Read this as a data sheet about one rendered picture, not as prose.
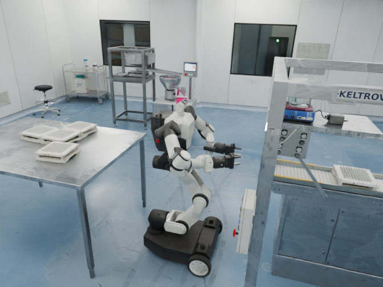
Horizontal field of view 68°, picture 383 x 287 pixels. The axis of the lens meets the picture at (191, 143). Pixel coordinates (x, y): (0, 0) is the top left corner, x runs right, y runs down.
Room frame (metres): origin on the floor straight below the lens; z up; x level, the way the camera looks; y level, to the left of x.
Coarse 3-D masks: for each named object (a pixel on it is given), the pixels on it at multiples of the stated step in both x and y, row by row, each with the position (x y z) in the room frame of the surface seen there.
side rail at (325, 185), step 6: (282, 180) 1.74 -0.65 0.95; (288, 180) 1.73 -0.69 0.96; (294, 180) 1.72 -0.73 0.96; (300, 180) 1.71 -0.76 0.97; (324, 186) 1.67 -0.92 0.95; (330, 186) 1.66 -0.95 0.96; (336, 186) 1.65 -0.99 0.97; (342, 186) 1.64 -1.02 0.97; (348, 186) 1.64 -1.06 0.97; (360, 192) 1.61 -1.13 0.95; (366, 192) 1.60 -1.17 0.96; (372, 192) 1.59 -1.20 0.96; (378, 192) 1.59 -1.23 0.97
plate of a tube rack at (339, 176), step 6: (336, 168) 1.84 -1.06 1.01; (360, 168) 1.85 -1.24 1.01; (336, 174) 1.75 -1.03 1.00; (342, 174) 1.74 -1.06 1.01; (372, 174) 1.76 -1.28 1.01; (342, 180) 1.66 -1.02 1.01; (348, 180) 1.67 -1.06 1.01; (354, 180) 1.67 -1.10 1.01; (360, 180) 1.67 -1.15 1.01; (372, 180) 1.68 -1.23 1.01; (366, 186) 1.62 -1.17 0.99; (372, 186) 1.61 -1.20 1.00; (378, 186) 1.60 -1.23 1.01
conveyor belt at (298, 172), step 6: (276, 168) 1.94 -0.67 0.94; (282, 168) 1.95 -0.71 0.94; (288, 168) 1.95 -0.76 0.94; (294, 168) 1.95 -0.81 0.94; (300, 168) 1.96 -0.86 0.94; (276, 174) 1.84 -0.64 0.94; (282, 174) 1.85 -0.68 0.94; (288, 174) 1.85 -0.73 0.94; (294, 174) 1.85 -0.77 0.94; (300, 174) 1.86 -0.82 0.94; (306, 174) 1.86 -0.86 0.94; (318, 174) 1.87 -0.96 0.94; (324, 174) 1.87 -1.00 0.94; (330, 174) 1.87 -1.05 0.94; (276, 180) 1.77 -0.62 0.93; (318, 180) 1.78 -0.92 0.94; (324, 180) 1.78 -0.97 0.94; (330, 180) 1.79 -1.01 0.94; (378, 180) 1.81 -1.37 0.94; (354, 192) 1.64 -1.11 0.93
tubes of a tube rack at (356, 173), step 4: (344, 168) 1.82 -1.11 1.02; (348, 168) 1.82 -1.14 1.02; (344, 172) 1.78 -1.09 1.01; (348, 172) 1.76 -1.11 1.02; (352, 172) 1.78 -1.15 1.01; (356, 172) 1.77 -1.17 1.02; (360, 172) 1.77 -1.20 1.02; (352, 176) 1.71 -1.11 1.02; (356, 176) 1.72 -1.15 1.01; (360, 176) 1.71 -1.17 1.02; (364, 176) 1.73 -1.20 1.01
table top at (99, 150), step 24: (24, 120) 2.97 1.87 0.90; (48, 120) 3.00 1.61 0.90; (0, 144) 2.31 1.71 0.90; (24, 144) 2.32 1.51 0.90; (96, 144) 2.38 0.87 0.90; (120, 144) 2.40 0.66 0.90; (0, 168) 1.87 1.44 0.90; (24, 168) 1.88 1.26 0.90; (48, 168) 1.89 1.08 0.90; (72, 168) 1.91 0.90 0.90; (96, 168) 1.92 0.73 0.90
